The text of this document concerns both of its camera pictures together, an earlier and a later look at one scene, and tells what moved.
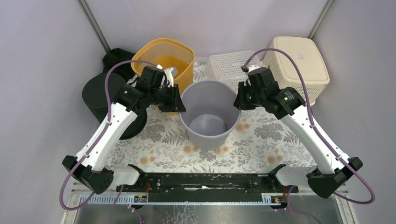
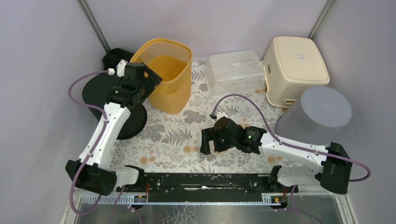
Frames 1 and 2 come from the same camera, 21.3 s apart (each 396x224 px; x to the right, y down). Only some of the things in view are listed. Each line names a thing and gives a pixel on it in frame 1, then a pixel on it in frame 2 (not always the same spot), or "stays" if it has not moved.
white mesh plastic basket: [227, 66] stays
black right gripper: [239, 102] to [210, 134]
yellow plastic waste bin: [166, 53] stays
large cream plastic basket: [286, 71] stays
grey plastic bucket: [210, 114] to [312, 118]
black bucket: [94, 94] stays
